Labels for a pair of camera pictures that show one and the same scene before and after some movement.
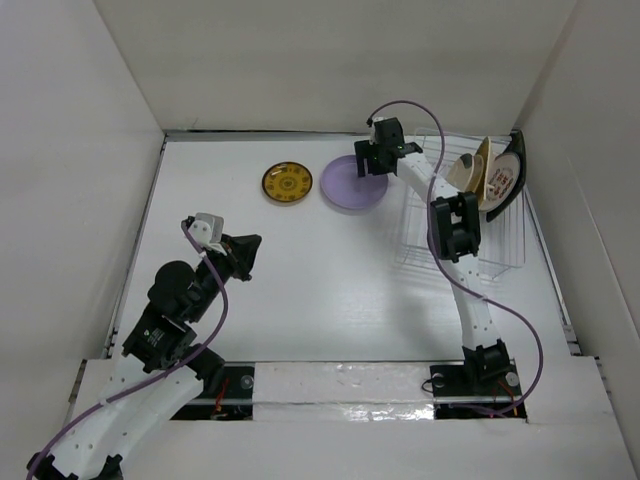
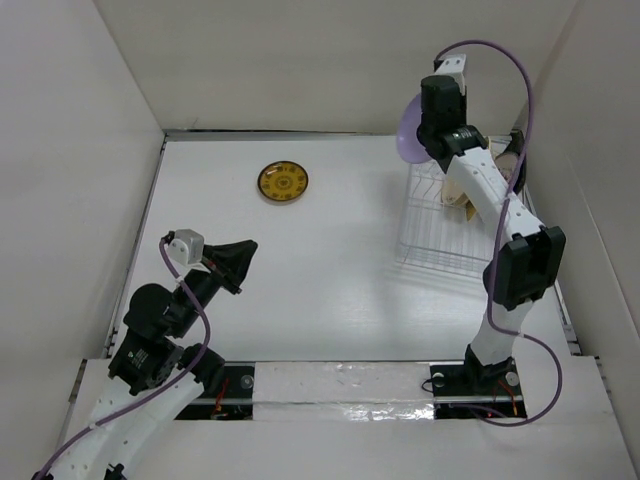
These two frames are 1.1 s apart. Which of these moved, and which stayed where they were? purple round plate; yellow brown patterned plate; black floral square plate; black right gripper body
Moved: purple round plate; black right gripper body
Stayed: black floral square plate; yellow brown patterned plate
